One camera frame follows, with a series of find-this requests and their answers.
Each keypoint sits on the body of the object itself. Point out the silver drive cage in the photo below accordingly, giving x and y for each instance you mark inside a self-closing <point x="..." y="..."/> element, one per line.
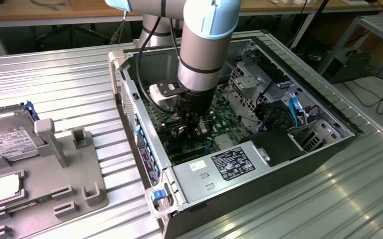
<point x="246" y="82"/>

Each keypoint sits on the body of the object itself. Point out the small silver heatsink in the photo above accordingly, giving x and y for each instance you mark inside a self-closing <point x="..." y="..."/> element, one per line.
<point x="225" y="141"/>

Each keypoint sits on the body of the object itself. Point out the green motherboard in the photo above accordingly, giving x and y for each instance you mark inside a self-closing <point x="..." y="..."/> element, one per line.
<point x="226" y="119"/>

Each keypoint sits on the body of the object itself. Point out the white round table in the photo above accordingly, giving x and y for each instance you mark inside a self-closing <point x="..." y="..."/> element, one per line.
<point x="376" y="82"/>

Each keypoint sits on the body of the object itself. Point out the black expansion slot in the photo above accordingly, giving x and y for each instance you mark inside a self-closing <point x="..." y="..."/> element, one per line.
<point x="189" y="155"/>

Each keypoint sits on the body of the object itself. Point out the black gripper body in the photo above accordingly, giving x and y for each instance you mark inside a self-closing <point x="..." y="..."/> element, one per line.
<point x="196" y="103"/>

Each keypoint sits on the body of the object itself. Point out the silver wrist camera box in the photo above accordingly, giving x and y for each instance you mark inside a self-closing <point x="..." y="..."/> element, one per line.
<point x="158" y="99"/>

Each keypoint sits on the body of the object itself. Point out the silver CPU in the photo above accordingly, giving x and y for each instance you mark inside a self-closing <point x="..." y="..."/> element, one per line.
<point x="6" y="186"/>

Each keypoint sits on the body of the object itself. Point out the wooden desk white frame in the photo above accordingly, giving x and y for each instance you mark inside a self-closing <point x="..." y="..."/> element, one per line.
<point x="277" y="7"/>

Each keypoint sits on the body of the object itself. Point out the silver power supply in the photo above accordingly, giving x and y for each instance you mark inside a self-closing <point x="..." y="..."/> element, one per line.
<point x="210" y="181"/>

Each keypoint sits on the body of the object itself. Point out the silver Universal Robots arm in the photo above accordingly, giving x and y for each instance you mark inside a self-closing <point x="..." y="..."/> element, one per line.
<point x="204" y="49"/>

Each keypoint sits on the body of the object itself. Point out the silver disk bay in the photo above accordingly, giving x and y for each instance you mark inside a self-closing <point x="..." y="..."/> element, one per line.
<point x="322" y="132"/>

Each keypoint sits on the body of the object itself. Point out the open black PC case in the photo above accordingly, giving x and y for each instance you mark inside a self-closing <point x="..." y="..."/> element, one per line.
<point x="277" y="186"/>

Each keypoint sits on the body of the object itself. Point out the silver hard disk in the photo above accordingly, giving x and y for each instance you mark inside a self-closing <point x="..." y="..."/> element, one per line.
<point x="8" y="139"/>

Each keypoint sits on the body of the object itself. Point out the green RAM stick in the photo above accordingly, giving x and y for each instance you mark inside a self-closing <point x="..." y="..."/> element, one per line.
<point x="28" y="203"/>

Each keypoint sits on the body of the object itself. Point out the grey parts rack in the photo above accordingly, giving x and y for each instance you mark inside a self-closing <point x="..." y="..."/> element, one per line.
<point x="44" y="179"/>

